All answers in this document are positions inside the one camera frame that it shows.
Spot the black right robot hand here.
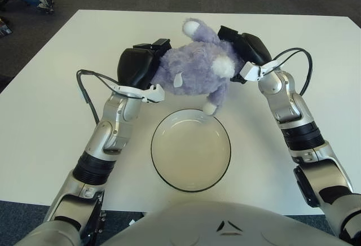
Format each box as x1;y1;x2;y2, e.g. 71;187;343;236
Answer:
217;25;274;85

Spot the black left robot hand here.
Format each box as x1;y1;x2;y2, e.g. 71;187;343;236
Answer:
117;38;172;91

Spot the purple plush bunny doll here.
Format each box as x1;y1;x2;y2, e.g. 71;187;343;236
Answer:
152;17;245;116

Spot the white plate with black rim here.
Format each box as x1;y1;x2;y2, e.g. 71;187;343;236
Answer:
151;109;232;193

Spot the grey white sneaker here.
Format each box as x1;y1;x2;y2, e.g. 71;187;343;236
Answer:
36;0;55;14

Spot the small blue packet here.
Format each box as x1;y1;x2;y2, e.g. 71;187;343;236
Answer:
0;21;14;38

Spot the grey robot torso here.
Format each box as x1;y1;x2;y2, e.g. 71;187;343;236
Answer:
104;200;345;246

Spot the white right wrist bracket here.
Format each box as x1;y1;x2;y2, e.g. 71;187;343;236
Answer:
239;59;283;82

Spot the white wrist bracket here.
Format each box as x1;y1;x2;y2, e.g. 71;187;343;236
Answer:
111;84;166;104
239;59;283;82

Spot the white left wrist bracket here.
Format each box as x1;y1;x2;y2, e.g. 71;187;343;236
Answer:
111;84;166;104

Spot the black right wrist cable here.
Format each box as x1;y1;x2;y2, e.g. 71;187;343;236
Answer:
272;47;314;96

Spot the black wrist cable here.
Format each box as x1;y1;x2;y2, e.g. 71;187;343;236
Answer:
272;47;314;96
76;69;142;125

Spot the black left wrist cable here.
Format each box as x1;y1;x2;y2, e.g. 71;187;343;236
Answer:
76;69;142;125

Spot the black metal frame part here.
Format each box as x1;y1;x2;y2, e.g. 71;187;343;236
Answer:
81;192;107;246

